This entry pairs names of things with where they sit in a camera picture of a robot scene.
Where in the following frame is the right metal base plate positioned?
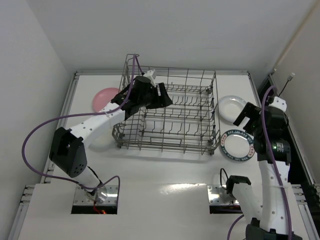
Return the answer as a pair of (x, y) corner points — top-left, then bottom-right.
(207, 184), (239, 206)

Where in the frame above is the black cable with white plug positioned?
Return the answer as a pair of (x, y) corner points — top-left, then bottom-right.
(277, 72), (296, 97)

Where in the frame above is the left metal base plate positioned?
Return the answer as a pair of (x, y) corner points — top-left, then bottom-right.
(73, 185), (119, 206)

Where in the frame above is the metal base plate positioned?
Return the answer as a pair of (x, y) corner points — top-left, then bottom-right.
(73, 185), (119, 206)
(207, 184), (239, 206)

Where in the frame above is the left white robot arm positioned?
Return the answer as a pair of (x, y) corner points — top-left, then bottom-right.
(49, 75), (173, 198)

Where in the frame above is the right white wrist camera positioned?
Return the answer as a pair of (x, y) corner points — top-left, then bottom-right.
(269, 96), (287, 113)

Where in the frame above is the pink plate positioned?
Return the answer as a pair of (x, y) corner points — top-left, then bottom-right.
(92, 87), (119, 112)

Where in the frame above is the grey wire dish rack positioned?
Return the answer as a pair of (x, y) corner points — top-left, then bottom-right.
(112, 54), (221, 156)

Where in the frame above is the plain white plate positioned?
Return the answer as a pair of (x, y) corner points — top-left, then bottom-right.
(218, 95), (247, 123)

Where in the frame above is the white plate with lettered rim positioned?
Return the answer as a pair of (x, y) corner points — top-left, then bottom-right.
(220, 129), (256, 162)

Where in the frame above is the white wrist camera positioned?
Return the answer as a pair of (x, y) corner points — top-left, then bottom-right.
(142, 69), (157, 87)
(269, 96), (287, 113)

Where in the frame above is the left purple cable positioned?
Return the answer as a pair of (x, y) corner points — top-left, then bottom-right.
(21, 53), (141, 205)

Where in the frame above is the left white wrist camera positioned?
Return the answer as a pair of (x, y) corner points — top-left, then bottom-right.
(142, 69), (157, 87)

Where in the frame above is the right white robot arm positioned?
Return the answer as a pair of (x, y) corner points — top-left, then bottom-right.
(226, 102), (301, 240)

